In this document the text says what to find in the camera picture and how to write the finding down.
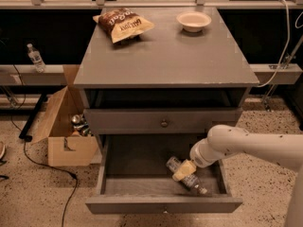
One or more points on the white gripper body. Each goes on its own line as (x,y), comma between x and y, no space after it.
(199,157)

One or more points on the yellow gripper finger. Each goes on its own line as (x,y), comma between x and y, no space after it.
(182,169)

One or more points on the blue label plastic bottle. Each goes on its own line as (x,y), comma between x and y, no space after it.
(191,181)

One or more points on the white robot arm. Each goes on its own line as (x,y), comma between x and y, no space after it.
(224,141)

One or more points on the closed grey top drawer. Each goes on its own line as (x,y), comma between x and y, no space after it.
(157,121)

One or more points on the open grey middle drawer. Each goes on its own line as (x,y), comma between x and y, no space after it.
(133,178)

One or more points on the clear water bottle on shelf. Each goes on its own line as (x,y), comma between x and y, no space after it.
(36,58)

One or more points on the grey wooden cabinet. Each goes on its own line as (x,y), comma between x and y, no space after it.
(166,67)

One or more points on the metal cans in box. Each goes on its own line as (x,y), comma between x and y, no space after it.
(80,125)

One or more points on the open cardboard box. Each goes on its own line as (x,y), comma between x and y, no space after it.
(66,147)

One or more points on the white paper bowl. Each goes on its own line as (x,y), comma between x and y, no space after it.
(193,21)

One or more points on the brown chip bag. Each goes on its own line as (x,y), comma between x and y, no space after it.
(122,24)

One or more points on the grey low shelf rail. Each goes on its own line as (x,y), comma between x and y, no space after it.
(53,75)

